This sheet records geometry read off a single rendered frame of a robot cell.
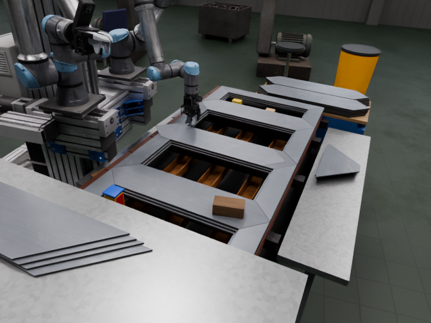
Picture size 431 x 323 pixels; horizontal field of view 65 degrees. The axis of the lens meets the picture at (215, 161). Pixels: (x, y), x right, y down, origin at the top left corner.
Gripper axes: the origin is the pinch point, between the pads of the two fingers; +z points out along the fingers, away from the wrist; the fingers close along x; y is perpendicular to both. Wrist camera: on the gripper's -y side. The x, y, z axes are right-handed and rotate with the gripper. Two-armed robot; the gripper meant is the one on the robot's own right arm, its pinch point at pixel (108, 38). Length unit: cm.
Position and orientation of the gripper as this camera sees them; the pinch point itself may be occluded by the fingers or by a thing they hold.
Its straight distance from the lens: 114.6
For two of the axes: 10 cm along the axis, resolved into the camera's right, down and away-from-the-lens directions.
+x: -6.3, 2.7, -7.3
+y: -1.4, 8.8, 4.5
